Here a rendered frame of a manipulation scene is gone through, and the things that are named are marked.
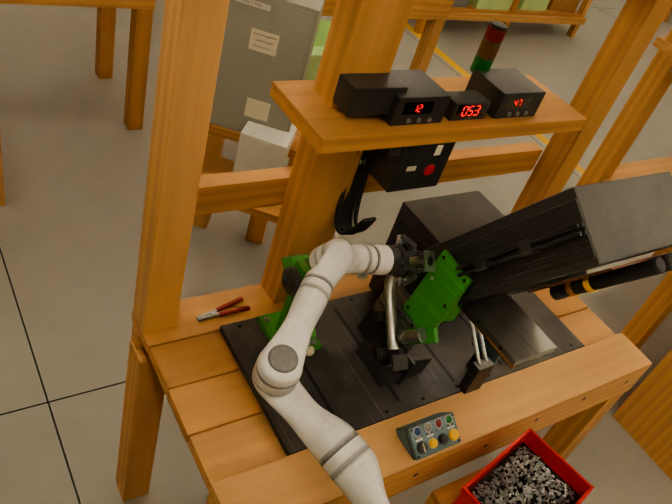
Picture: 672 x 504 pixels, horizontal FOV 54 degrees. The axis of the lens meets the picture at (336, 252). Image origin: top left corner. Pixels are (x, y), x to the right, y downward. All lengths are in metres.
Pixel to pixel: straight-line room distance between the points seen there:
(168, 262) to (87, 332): 1.37
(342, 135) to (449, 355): 0.81
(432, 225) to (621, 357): 0.85
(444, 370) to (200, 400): 0.70
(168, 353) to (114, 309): 1.31
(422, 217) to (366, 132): 0.43
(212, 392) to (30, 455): 1.07
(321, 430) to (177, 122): 0.67
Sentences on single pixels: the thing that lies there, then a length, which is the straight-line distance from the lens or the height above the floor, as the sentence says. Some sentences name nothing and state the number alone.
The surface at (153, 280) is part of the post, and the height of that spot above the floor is 1.08.
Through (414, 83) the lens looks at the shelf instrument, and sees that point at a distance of 1.63.
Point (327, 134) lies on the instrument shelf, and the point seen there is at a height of 1.54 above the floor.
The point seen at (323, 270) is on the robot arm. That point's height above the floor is 1.32.
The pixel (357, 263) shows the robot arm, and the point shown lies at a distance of 1.53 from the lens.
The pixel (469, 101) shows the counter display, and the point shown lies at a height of 1.59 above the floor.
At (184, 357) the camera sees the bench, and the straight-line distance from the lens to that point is 1.78.
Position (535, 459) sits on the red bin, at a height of 0.88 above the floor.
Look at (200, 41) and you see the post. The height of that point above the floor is 1.70.
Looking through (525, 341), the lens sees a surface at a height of 1.13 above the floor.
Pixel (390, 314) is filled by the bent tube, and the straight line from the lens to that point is 1.79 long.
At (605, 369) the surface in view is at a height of 0.90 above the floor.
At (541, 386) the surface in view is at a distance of 2.08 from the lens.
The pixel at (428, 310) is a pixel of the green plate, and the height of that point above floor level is 1.13.
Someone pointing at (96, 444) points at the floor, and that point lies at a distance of 2.66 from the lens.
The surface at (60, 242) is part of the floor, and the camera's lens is 3.38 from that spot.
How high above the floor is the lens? 2.25
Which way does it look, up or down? 39 degrees down
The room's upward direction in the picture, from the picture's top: 19 degrees clockwise
